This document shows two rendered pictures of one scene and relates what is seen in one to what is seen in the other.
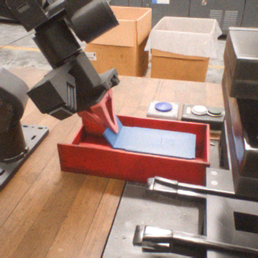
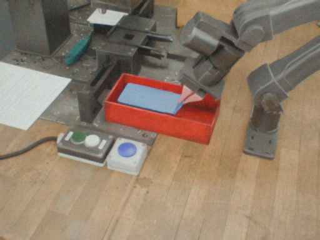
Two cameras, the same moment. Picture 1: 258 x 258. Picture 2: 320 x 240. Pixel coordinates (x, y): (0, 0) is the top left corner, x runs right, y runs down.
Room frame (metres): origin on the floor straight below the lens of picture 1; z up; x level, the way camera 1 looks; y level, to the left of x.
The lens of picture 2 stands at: (1.19, 0.03, 1.58)
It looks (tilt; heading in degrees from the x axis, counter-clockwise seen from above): 38 degrees down; 183
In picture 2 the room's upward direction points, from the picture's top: 2 degrees clockwise
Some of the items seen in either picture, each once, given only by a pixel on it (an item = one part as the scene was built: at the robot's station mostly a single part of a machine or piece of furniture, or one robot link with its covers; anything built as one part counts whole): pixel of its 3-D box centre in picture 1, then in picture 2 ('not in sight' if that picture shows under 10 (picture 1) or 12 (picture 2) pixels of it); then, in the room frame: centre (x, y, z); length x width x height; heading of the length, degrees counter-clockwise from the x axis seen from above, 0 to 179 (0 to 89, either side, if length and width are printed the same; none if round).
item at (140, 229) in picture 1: (169, 241); (160, 37); (0.19, -0.04, 0.98); 0.07 x 0.02 x 0.01; 78
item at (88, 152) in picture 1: (136, 147); (163, 107); (0.43, -0.01, 0.93); 0.25 x 0.12 x 0.06; 78
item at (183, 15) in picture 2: not in sight; (219, 15); (-0.04, 0.13, 0.93); 0.25 x 0.13 x 0.08; 78
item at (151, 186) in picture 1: (175, 189); (152, 51); (0.27, -0.06, 0.98); 0.07 x 0.02 x 0.01; 78
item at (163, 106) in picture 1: (163, 108); (127, 151); (0.58, -0.08, 0.93); 0.04 x 0.04 x 0.02
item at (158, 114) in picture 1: (162, 118); (127, 160); (0.58, -0.08, 0.90); 0.07 x 0.07 x 0.06; 78
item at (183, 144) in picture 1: (151, 135); (153, 94); (0.42, -0.04, 0.96); 0.15 x 0.07 x 0.03; 77
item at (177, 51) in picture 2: not in sight; (200, 45); (0.11, 0.07, 0.91); 0.17 x 0.16 x 0.02; 168
